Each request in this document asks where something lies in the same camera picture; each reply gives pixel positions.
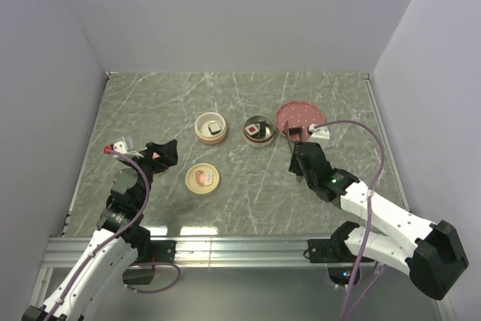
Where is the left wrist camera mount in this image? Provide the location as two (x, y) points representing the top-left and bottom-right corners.
(103, 136), (143, 159)

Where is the pink bowl white inside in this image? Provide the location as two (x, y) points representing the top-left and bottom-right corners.
(195, 112), (228, 145)

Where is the brown ridged food piece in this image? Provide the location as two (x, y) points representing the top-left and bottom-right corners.
(287, 127), (303, 137)

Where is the sushi roll red centre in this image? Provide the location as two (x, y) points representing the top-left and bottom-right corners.
(244, 123), (262, 139)

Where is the aluminium front rail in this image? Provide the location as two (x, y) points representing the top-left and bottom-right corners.
(41, 234), (439, 270)

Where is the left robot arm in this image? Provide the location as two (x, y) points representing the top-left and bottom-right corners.
(22, 139), (178, 320)

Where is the cream lid with label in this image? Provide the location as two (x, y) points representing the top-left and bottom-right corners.
(185, 163), (220, 195)

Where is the steel bowl red band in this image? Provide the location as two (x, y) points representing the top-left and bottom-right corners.
(243, 115), (275, 148)

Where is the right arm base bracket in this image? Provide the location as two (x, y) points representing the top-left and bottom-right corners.
(303, 221), (360, 264)

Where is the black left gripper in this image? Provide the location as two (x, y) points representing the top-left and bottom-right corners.
(123, 138), (177, 207)

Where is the sushi roll white top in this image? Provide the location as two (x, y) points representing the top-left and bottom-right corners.
(258, 121), (267, 139)

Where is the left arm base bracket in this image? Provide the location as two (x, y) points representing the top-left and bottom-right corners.
(123, 240), (177, 286)

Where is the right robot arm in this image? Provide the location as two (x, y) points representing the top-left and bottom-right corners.
(289, 142), (469, 300)

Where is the pink octagonal plate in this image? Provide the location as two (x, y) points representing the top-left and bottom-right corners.
(275, 100), (325, 141)

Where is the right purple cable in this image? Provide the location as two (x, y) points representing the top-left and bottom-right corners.
(312, 120), (387, 321)

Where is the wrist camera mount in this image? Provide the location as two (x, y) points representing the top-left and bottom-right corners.
(103, 136), (143, 159)
(308, 124), (330, 147)

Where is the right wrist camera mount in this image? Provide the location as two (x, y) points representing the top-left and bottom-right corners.
(308, 124), (330, 147)

